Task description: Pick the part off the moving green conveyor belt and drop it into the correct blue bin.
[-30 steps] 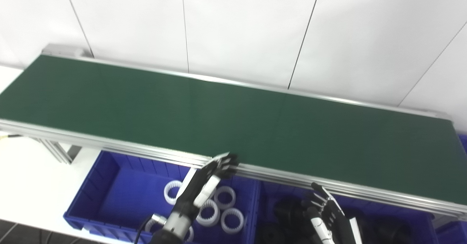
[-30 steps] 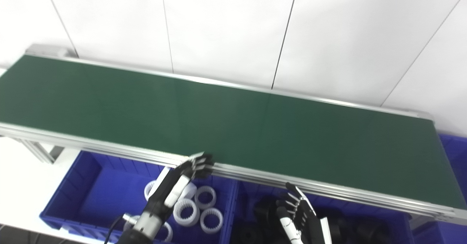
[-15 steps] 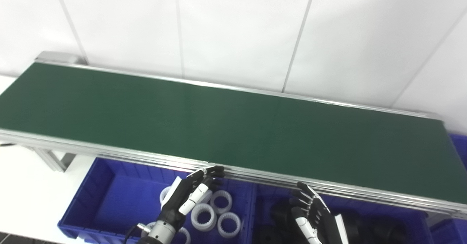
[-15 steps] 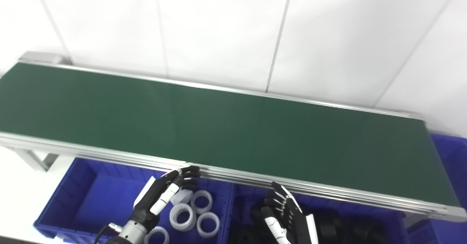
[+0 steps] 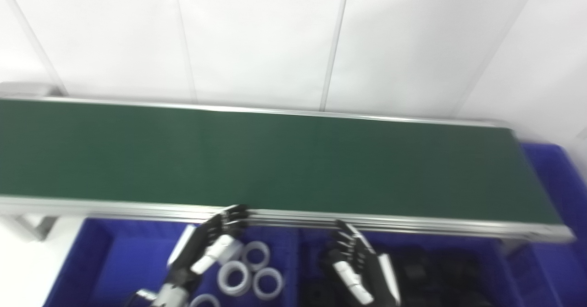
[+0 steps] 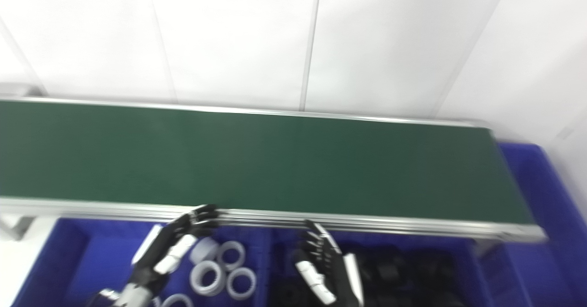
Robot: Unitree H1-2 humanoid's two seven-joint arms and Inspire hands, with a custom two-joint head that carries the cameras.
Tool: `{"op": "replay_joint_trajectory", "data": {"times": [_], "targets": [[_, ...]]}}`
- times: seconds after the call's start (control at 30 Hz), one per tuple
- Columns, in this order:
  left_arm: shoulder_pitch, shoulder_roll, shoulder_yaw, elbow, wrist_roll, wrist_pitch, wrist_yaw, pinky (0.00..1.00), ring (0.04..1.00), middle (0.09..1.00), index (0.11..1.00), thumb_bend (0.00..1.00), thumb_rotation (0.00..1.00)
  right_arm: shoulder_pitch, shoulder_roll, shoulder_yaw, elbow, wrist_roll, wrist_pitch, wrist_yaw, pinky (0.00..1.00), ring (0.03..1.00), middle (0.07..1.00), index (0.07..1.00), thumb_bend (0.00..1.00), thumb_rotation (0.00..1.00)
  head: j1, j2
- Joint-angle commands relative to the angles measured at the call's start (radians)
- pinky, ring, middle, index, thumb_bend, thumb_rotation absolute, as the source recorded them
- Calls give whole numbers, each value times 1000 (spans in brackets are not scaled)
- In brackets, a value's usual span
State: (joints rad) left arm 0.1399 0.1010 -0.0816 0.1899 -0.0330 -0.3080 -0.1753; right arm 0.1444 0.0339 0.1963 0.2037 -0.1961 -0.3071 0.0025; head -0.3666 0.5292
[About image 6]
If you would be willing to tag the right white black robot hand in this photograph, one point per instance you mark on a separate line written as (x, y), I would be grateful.
(337, 279)

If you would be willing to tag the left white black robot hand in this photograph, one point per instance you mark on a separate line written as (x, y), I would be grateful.
(169, 245)

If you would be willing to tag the black round plastic part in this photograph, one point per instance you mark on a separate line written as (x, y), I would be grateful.
(387, 298)
(383, 266)
(284, 297)
(442, 300)
(429, 268)

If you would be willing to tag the blue bin with white rings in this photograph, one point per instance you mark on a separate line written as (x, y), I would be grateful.
(87, 261)

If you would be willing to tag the green conveyor belt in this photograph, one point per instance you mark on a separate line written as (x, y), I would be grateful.
(275, 164)

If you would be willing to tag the blue bin with black parts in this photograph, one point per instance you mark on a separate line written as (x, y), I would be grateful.
(481, 279)

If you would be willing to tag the aluminium conveyor leg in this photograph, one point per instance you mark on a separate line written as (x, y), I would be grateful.
(16, 226)
(484, 246)

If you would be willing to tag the empty blue bin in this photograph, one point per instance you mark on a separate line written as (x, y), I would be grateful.
(545, 233)

